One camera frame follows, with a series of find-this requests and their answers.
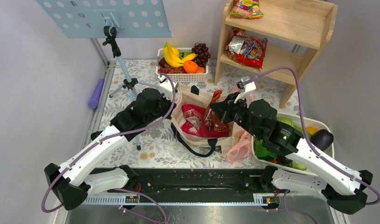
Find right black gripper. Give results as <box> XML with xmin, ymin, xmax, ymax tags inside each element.
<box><xmin>210</xmin><ymin>91</ymin><xmax>262</xmax><ymax>139</ymax></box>

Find beige canvas tote bag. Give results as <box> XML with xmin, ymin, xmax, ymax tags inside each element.
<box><xmin>171</xmin><ymin>85</ymin><xmax>249</xmax><ymax>157</ymax></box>

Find pink plastic grocery bag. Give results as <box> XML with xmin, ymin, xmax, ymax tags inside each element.
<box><xmin>225</xmin><ymin>123</ymin><xmax>253</xmax><ymax>163</ymax></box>

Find pink snack packet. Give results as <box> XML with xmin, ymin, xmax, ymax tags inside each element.
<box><xmin>181</xmin><ymin>104</ymin><xmax>230</xmax><ymax>138</ymax></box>

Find orange red chips bag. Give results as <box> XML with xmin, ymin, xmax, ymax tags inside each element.
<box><xmin>204</xmin><ymin>90</ymin><xmax>229</xmax><ymax>132</ymax></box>

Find orange fruit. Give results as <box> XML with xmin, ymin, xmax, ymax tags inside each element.
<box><xmin>183</xmin><ymin>60</ymin><xmax>198</xmax><ymax>74</ymax></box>

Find yellow banana bunch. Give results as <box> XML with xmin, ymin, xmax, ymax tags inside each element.
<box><xmin>163</xmin><ymin>42</ymin><xmax>184</xmax><ymax>68</ymax></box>

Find single yellow banana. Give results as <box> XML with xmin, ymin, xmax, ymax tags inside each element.
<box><xmin>181</xmin><ymin>53</ymin><xmax>198</xmax><ymax>62</ymax></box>

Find dark red grapes bunch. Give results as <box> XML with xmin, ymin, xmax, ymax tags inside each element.
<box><xmin>191</xmin><ymin>43</ymin><xmax>211</xmax><ymax>68</ymax></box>

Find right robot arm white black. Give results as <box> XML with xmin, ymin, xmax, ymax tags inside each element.
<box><xmin>211</xmin><ymin>93</ymin><xmax>373</xmax><ymax>215</ymax></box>

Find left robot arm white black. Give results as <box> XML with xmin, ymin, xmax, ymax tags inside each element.
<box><xmin>42</xmin><ymin>87</ymin><xmax>177</xmax><ymax>213</ymax></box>

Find white perforated fruit basket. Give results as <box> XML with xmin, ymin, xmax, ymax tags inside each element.
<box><xmin>155</xmin><ymin>48</ymin><xmax>210</xmax><ymax>83</ymax></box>

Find green cabbage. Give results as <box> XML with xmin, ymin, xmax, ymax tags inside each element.
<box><xmin>277</xmin><ymin>117</ymin><xmax>295</xmax><ymax>127</ymax></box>

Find red grapes in basket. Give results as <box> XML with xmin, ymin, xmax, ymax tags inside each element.
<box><xmin>157</xmin><ymin>64</ymin><xmax>185</xmax><ymax>74</ymax></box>

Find pink peach fruit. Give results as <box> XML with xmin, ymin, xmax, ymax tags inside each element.
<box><xmin>197</xmin><ymin>67</ymin><xmax>205</xmax><ymax>74</ymax></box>

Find yellow orange pepper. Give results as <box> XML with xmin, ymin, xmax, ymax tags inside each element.
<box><xmin>306</xmin><ymin>126</ymin><xmax>318</xmax><ymax>136</ymax></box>

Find red snack bag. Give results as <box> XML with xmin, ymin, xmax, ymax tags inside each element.
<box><xmin>225</xmin><ymin>27</ymin><xmax>268</xmax><ymax>69</ymax></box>

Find white vegetable bin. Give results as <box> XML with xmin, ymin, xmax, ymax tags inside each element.
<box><xmin>252</xmin><ymin>112</ymin><xmax>335</xmax><ymax>176</ymax></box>

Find purple eggplant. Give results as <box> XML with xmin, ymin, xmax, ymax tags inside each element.
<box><xmin>310</xmin><ymin>129</ymin><xmax>334</xmax><ymax>151</ymax></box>

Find colourful snack bag top shelf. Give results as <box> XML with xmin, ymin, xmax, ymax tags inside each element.
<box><xmin>231</xmin><ymin>0</ymin><xmax>264</xmax><ymax>19</ymax></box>

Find wooden two-tier shelf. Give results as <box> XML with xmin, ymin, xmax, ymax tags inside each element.
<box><xmin>214</xmin><ymin>0</ymin><xmax>338</xmax><ymax>109</ymax></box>

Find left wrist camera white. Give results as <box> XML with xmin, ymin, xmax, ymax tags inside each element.
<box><xmin>158</xmin><ymin>75</ymin><xmax>179</xmax><ymax>100</ymax></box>

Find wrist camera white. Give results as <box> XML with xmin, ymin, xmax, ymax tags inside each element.
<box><xmin>232</xmin><ymin>76</ymin><xmax>256</xmax><ymax>106</ymax></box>
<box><xmin>158</xmin><ymin>75</ymin><xmax>179</xmax><ymax>100</ymax></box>

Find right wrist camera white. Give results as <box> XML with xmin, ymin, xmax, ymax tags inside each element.
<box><xmin>232</xmin><ymin>76</ymin><xmax>256</xmax><ymax>106</ymax></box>

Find purple handle tool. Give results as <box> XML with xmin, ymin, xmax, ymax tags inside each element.
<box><xmin>88</xmin><ymin>78</ymin><xmax>105</xmax><ymax>109</ymax></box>

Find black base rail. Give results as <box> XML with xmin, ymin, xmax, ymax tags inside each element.
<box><xmin>88</xmin><ymin>168</ymin><xmax>289</xmax><ymax>204</ymax></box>

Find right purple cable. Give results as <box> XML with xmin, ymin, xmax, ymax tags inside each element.
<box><xmin>242</xmin><ymin>66</ymin><xmax>380</xmax><ymax>224</ymax></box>

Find purple cable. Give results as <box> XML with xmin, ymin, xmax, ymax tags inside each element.
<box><xmin>41</xmin><ymin>73</ymin><xmax>176</xmax><ymax>214</ymax></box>
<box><xmin>242</xmin><ymin>66</ymin><xmax>380</xmax><ymax>224</ymax></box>

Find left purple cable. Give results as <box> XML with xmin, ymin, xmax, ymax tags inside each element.
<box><xmin>41</xmin><ymin>73</ymin><xmax>176</xmax><ymax>214</ymax></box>

